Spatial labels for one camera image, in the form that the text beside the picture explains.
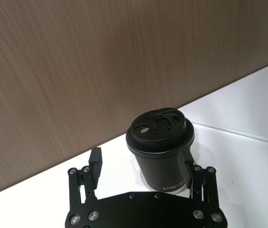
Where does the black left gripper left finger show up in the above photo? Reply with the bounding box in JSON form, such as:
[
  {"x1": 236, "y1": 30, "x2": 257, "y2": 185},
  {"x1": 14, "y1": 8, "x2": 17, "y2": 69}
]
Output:
[{"x1": 67, "y1": 147, "x2": 104, "y2": 211}]

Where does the black paper cup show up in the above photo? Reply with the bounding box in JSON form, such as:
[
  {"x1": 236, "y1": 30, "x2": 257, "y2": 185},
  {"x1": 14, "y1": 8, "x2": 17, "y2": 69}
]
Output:
[{"x1": 129, "y1": 146, "x2": 192, "y2": 192}]

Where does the black plastic cup lid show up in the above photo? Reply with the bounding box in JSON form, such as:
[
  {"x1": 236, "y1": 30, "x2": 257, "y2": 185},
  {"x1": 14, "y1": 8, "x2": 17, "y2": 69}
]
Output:
[{"x1": 125, "y1": 107, "x2": 195, "y2": 160}]

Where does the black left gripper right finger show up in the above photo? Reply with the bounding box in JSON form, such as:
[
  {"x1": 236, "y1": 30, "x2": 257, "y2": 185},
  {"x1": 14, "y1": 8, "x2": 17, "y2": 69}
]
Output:
[{"x1": 177, "y1": 147, "x2": 220, "y2": 210}]

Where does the white flat board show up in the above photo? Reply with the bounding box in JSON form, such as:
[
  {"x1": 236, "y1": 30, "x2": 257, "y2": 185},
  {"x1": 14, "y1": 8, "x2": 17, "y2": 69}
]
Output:
[{"x1": 178, "y1": 58, "x2": 268, "y2": 146}]

